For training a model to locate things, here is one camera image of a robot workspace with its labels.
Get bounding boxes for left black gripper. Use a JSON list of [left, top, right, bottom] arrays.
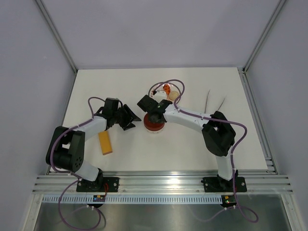
[[113, 104, 141, 130]]

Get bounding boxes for red lunch box lid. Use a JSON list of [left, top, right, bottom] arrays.
[[143, 113, 166, 132]]

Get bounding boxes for steel lunch box bowl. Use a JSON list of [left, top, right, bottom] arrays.
[[143, 113, 166, 134]]

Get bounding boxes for metal food tongs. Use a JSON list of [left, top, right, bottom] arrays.
[[204, 89, 227, 114]]

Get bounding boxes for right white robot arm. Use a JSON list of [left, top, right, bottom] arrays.
[[137, 95, 236, 192]]

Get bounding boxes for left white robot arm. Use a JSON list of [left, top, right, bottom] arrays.
[[46, 98, 141, 193]]

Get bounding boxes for white patterned plate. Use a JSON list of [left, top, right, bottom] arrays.
[[148, 82, 181, 102]]

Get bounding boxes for round white bun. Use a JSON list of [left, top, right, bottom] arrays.
[[168, 91, 180, 101]]

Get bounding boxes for orange carrot piece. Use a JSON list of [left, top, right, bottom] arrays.
[[163, 84, 171, 95]]

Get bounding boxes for yellow wooden block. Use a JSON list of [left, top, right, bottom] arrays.
[[98, 131, 113, 155]]

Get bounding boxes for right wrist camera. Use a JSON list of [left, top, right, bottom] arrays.
[[153, 90, 167, 103]]

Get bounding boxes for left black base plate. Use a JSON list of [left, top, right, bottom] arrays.
[[76, 177, 120, 193]]

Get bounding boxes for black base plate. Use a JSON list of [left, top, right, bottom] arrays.
[[76, 177, 120, 193], [201, 176, 247, 193]]

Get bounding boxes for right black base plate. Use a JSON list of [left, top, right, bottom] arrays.
[[201, 176, 247, 193]]

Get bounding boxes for aluminium front rail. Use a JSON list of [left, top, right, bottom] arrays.
[[32, 171, 293, 194]]

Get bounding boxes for aluminium rail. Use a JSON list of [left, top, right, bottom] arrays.
[[32, 171, 293, 194], [237, 67, 280, 175]]

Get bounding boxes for perforated cable tray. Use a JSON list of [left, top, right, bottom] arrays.
[[42, 194, 222, 205]]

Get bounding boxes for left aluminium frame post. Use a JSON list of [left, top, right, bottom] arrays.
[[34, 0, 78, 76]]

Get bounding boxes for aluminium frame post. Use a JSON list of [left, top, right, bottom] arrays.
[[243, 0, 288, 74], [34, 0, 78, 76]]

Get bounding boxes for right side aluminium rail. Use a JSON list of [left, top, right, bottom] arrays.
[[237, 67, 280, 175]]

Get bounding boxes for right aluminium frame post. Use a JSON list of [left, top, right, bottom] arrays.
[[243, 0, 288, 74]]

